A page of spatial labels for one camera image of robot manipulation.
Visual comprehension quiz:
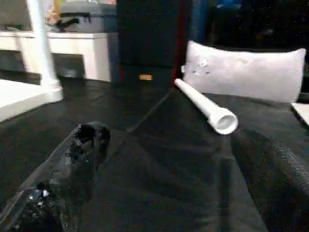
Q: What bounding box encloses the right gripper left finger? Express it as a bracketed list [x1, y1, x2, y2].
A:
[0, 122, 111, 232]

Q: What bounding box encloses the white glass-door cabinet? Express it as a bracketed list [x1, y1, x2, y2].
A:
[0, 30, 119, 83]

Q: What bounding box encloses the white plastic table leg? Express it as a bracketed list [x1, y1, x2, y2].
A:
[174, 78, 239, 135]
[27, 0, 64, 102]

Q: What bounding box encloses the dark cabled device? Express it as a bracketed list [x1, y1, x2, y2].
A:
[56, 0, 119, 33]

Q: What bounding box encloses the black sofa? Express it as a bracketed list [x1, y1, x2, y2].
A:
[117, 0, 309, 87]

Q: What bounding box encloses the white flat board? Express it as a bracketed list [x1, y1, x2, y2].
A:
[291, 101, 309, 128]

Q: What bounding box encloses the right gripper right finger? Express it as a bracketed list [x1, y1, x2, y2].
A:
[232, 130, 309, 232]

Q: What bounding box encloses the grey cushion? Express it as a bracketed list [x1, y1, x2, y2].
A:
[182, 41, 308, 103]

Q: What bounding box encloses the white plastic table top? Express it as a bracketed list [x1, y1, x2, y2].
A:
[0, 79, 63, 122]

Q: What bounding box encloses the black work mat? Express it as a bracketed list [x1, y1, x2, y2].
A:
[0, 70, 309, 232]

